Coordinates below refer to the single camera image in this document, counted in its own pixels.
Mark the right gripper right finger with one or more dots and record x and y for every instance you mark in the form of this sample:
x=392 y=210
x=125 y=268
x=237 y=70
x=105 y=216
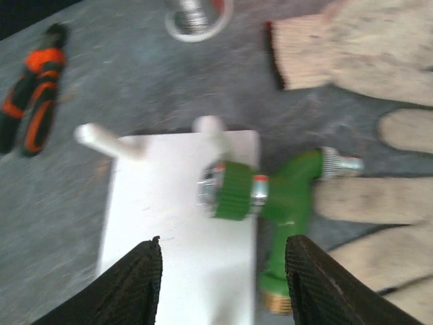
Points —
x=323 y=292

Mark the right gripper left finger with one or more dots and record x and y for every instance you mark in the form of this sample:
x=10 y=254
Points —
x=126 y=293

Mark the orange black pliers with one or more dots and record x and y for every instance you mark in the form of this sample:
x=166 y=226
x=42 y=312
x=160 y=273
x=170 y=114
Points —
x=37 y=89

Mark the white work glove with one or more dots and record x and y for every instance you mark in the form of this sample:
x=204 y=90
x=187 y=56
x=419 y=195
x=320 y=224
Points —
x=398 y=260
x=380 y=49

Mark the white peg board fixture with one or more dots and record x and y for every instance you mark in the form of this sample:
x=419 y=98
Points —
x=209 y=264

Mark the solder wire spool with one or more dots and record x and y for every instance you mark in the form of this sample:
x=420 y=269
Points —
x=194 y=21

